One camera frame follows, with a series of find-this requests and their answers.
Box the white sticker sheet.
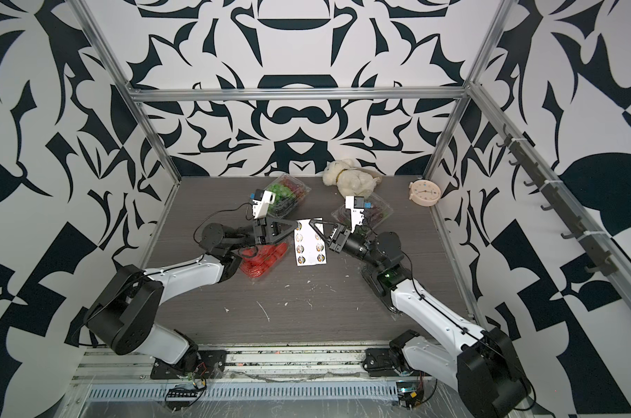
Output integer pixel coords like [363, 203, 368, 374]
[294, 219, 327, 268]

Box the strawberry clamshell box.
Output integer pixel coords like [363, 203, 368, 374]
[239, 242, 290, 280]

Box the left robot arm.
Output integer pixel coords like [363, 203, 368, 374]
[83, 217, 298, 374]

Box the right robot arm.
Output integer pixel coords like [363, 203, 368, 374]
[309, 219, 536, 417]

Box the green and red grape box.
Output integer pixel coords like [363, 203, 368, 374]
[265, 174, 311, 218]

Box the purple grape clamshell box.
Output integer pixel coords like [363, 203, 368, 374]
[332, 193, 394, 237]

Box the cream plush toy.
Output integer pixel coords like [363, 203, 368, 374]
[322, 160, 383, 198]

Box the avocado clamshell box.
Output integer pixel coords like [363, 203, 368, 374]
[383, 301, 400, 315]

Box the right circuit board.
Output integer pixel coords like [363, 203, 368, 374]
[397, 381, 424, 409]

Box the circuit board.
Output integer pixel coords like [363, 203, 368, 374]
[397, 381, 424, 409]
[163, 387, 203, 412]

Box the left circuit board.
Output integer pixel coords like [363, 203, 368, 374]
[163, 387, 203, 412]

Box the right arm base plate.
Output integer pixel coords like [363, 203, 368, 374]
[362, 348, 432, 378]

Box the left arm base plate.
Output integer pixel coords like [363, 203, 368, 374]
[150, 349, 228, 381]

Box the black wall hook rail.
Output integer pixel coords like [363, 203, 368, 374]
[499, 126, 618, 277]

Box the aluminium frame rail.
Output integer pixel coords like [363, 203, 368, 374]
[69, 341, 520, 388]

